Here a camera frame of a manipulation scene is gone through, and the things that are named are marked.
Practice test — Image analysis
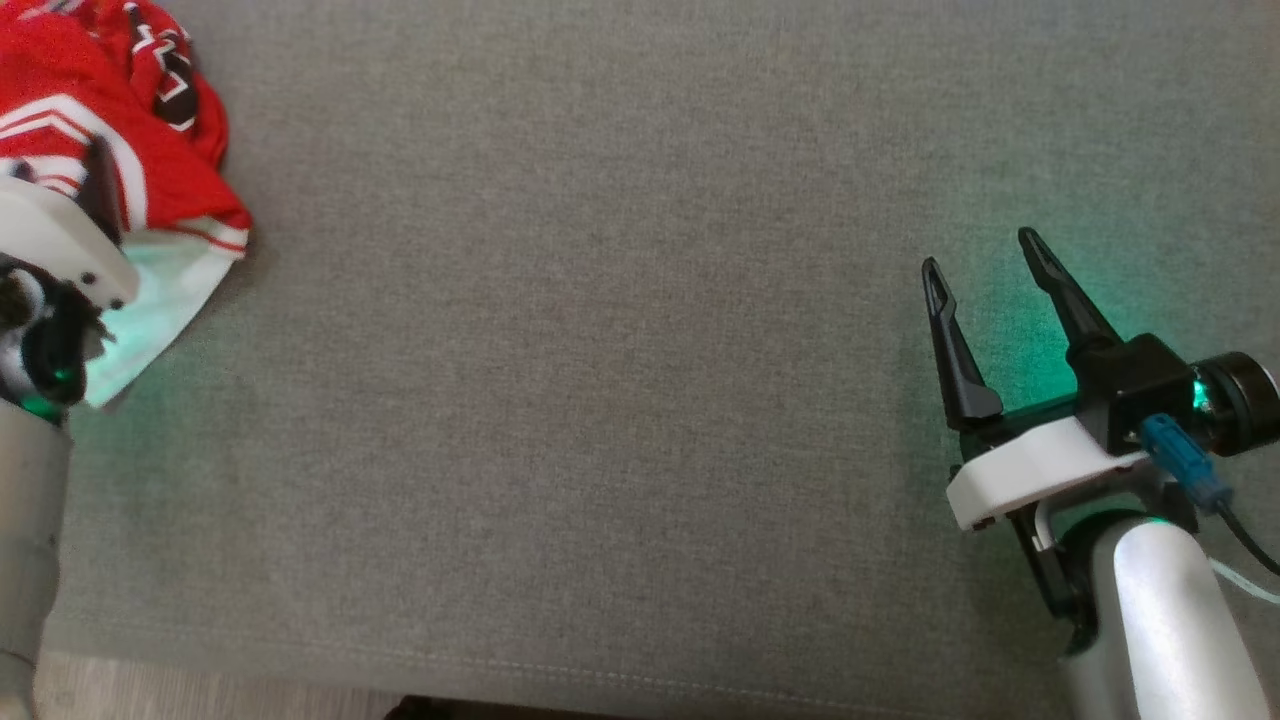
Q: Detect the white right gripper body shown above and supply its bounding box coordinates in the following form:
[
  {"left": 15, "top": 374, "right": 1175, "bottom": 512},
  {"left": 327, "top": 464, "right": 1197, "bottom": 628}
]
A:
[{"left": 946, "top": 398, "right": 1176, "bottom": 531}]

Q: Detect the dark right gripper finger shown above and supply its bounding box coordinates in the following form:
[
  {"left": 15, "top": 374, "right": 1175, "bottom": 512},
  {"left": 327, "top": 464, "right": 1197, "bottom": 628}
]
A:
[
  {"left": 921, "top": 257, "right": 1004, "bottom": 431},
  {"left": 1018, "top": 228, "right": 1123, "bottom": 353}
]

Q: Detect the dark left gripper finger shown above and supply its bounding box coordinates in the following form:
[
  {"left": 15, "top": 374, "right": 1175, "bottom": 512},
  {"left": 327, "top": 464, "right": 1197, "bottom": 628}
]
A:
[{"left": 85, "top": 135, "right": 123, "bottom": 241}]

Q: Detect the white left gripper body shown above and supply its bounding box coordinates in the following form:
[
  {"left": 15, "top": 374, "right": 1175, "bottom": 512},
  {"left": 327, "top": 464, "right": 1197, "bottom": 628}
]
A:
[{"left": 0, "top": 178, "right": 139, "bottom": 311}]

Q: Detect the red and white jersey shirt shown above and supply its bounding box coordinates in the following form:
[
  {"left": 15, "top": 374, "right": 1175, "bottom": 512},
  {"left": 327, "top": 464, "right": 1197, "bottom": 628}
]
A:
[{"left": 0, "top": 0, "right": 251, "bottom": 409}]

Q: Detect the large grey sofa seat cushion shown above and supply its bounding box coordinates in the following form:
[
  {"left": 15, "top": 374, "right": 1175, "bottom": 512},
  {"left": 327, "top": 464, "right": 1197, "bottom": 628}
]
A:
[{"left": 30, "top": 0, "right": 1280, "bottom": 720}]

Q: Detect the black cable with blue plug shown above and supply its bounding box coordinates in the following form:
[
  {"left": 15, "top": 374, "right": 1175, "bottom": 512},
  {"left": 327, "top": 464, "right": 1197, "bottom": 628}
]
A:
[{"left": 1140, "top": 415, "right": 1280, "bottom": 578}]

